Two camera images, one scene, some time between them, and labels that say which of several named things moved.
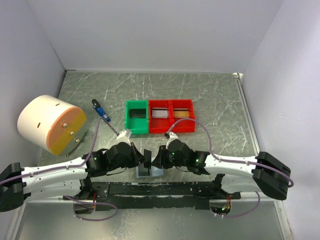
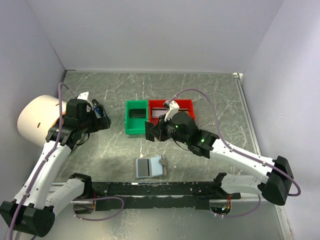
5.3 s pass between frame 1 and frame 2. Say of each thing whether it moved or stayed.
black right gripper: moved
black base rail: stayed
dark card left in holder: stayed
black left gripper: moved
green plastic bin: stayed
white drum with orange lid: stayed
